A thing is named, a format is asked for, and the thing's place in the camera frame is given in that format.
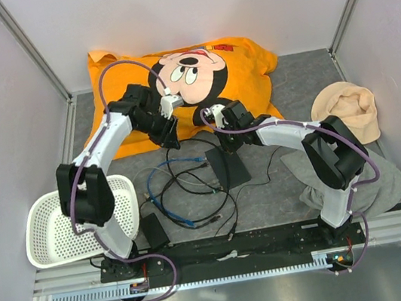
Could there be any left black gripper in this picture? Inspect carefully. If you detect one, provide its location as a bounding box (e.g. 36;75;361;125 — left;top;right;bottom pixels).
133;108;183;157

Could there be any black network switch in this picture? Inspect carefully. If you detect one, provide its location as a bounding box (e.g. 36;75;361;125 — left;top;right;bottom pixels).
205;148;252;189

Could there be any black ethernet cable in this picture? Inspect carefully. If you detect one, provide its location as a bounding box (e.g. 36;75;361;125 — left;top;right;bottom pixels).
149;132;243;233

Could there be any blue ethernet cable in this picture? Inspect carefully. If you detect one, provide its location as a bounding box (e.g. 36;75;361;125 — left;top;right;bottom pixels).
143;154;216;235

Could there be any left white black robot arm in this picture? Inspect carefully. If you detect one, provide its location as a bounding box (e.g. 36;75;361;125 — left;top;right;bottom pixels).
55;84;184;279

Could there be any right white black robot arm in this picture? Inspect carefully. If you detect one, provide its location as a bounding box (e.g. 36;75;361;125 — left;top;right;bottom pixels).
200;100;371;247

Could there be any orange Mickey Mouse pillow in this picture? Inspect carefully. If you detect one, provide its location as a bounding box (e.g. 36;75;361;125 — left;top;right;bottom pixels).
87;37;282;140

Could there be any black power adapter brick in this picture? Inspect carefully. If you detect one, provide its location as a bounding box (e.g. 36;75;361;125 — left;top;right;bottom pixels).
139;213;170;250

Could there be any peach towel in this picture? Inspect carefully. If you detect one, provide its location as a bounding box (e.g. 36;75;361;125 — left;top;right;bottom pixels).
311;81;381;145

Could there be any grey cloth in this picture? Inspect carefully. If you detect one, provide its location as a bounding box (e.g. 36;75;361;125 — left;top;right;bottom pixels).
280;150;401;220

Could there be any white perforated plastic basket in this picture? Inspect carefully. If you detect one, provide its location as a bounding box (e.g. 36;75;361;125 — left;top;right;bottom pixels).
26;174;139;269

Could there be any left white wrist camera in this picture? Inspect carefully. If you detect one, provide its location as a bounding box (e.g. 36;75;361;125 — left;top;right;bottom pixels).
160;94;184;119

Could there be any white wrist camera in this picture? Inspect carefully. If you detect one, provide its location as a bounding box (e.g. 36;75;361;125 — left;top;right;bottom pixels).
204;103;226;129
160;94;184;119

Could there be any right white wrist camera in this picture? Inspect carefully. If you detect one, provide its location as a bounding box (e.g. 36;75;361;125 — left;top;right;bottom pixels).
204;103;226;129

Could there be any grey ethernet cable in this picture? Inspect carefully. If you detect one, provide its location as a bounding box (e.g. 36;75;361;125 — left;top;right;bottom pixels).
129;157;222;204

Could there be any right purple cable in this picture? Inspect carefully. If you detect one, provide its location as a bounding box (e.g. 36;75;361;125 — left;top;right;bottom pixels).
199;82;396;296

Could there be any purple cable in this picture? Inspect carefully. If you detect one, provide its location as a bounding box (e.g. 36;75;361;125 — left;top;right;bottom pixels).
13;52;206;301
199;82;396;296

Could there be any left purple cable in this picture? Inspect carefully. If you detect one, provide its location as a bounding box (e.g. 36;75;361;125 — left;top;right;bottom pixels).
13;52;206;301

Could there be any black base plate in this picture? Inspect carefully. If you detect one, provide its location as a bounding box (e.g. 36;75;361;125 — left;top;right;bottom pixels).
96;210;369;289

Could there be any slotted cable duct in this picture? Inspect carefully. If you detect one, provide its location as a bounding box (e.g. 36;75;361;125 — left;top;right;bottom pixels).
51;253;334;301

